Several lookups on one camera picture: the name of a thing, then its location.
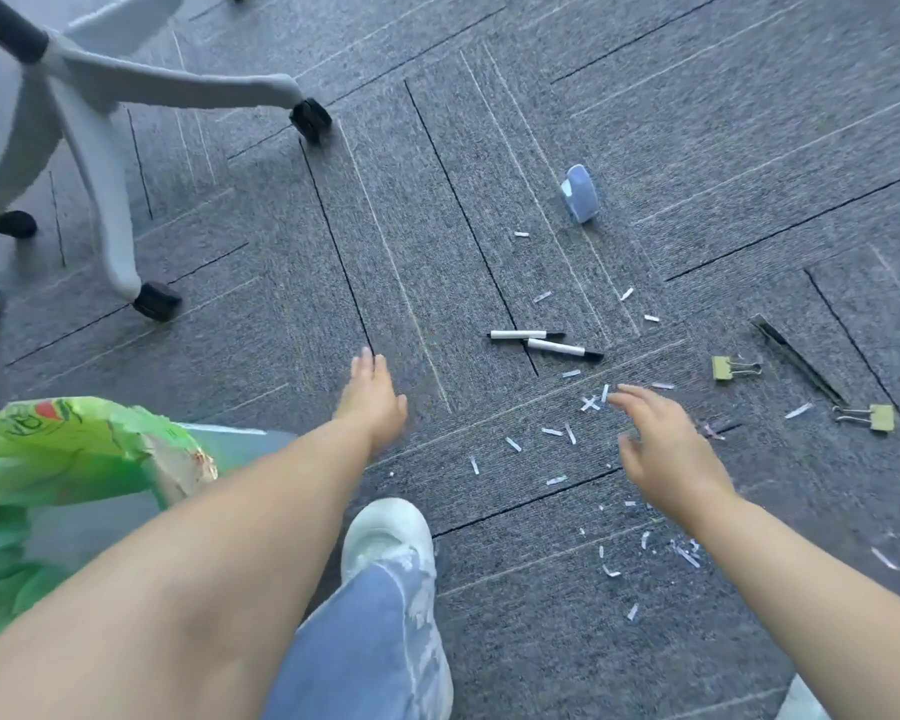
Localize person's left hand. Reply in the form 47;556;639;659
333;346;409;453

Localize person's right hand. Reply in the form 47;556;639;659
607;383;738;523

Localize person's right forearm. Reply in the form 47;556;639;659
678;483;900;720

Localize person's left forearm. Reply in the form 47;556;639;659
0;419;404;720

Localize scattered white paper scraps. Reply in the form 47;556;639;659
468;229;900;624

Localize olive binder clip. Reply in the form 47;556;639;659
831;403;897;435
711;355;763;382

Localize translucent grey plastic bag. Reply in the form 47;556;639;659
45;422;303;586

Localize black tweezers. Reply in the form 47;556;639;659
749;313;851;408

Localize blue jeans leg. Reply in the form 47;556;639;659
261;545;441;720

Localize green plastic bag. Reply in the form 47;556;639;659
0;396;219;655

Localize grey office chair base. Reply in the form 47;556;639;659
0;0;306;302

